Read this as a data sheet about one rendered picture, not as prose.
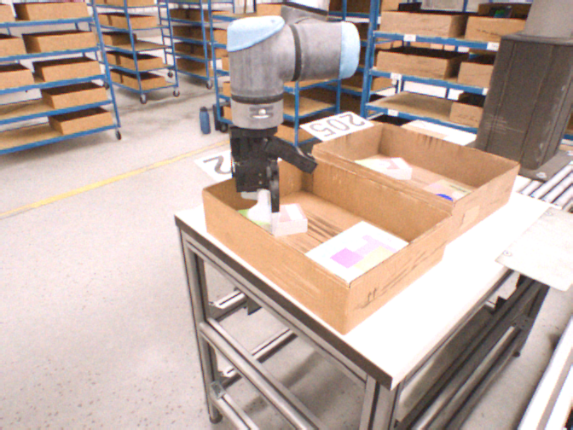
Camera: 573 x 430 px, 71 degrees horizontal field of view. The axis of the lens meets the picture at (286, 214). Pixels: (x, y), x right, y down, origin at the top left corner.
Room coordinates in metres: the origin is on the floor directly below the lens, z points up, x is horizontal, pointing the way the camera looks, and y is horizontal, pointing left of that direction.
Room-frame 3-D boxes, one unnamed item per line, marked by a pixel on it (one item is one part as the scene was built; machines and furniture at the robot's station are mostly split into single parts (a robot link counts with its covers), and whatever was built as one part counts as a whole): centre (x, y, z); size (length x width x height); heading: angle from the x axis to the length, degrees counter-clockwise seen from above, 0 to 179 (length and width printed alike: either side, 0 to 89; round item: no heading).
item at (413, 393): (0.66, -0.38, 0.41); 0.45 x 0.06 x 0.08; 133
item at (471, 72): (2.07, -1.11, 0.79); 0.40 x 0.30 x 0.10; 47
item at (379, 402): (0.90, -0.31, 0.36); 1.00 x 0.58 x 0.72; 133
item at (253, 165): (0.70, 0.06, 0.92); 0.09 x 0.08 x 0.12; 104
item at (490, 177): (0.88, -0.29, 0.80); 0.38 x 0.28 x 0.10; 40
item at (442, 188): (0.80, -0.36, 0.76); 0.19 x 0.14 x 0.02; 127
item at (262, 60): (0.70, 0.05, 1.09); 0.10 x 0.09 x 0.12; 108
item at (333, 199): (0.65, -0.06, 0.80); 0.38 x 0.28 x 0.10; 42
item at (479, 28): (2.07, -1.10, 0.99); 0.40 x 0.30 x 0.10; 43
